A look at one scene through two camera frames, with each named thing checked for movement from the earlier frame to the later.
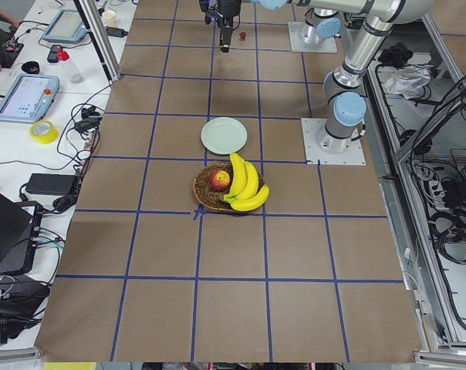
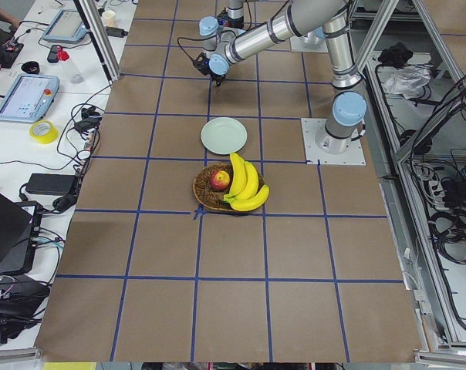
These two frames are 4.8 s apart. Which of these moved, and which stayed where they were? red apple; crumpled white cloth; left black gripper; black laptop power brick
Moved: left black gripper
Stayed: black laptop power brick; crumpled white cloth; red apple
